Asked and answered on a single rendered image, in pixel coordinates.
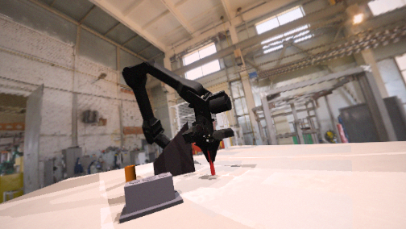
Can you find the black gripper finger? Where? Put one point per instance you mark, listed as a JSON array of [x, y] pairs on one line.
[[213, 148], [204, 149]]

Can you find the orange cylinder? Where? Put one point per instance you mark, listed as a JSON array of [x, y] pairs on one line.
[[130, 173]]

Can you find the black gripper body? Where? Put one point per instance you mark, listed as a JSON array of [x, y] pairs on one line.
[[214, 134]]

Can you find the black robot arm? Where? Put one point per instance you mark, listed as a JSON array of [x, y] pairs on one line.
[[190, 90]]

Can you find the dark red peg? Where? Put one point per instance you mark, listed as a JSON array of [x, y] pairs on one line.
[[211, 165]]

